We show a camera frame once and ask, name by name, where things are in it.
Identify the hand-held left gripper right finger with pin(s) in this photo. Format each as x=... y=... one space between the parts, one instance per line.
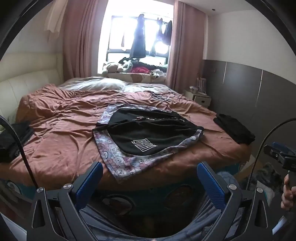
x=211 y=185

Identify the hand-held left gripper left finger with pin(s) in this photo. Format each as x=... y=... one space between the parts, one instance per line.
x=89 y=185

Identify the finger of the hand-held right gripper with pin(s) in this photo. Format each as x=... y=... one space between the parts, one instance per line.
x=278 y=147

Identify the black pants with white logo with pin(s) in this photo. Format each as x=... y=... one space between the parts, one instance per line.
x=138 y=132

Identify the folded black pants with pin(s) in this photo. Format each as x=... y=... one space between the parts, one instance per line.
x=233 y=128

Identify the person's right hand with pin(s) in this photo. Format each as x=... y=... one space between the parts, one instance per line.
x=289 y=197

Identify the floral patterned cloth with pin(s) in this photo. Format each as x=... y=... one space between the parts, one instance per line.
x=122 y=162

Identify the cream nightstand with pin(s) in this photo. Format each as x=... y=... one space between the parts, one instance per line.
x=200 y=98

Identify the crumpled black cloth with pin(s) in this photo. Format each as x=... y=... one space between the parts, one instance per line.
x=12 y=139

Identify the white rack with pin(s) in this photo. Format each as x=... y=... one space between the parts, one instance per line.
x=201 y=85

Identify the grey pillow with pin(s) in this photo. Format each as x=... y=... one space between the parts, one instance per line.
x=92 y=84

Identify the printed windowsill cushion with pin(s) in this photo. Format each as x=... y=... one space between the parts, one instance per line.
x=136 y=77

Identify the plush toys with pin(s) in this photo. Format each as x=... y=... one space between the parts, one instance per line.
x=115 y=67

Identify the cream padded headboard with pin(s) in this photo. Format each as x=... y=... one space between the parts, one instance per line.
x=25 y=81

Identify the red cloth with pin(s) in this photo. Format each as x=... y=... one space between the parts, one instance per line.
x=140 y=70

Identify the pink curtain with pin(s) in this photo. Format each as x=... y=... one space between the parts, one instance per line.
x=182 y=46
x=81 y=34

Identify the window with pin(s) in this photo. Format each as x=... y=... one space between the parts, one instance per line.
x=118 y=34

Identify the hanging dark garment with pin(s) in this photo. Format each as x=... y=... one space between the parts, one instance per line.
x=165 y=32
x=138 y=39

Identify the white hanging fabric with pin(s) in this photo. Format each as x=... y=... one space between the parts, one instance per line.
x=54 y=18

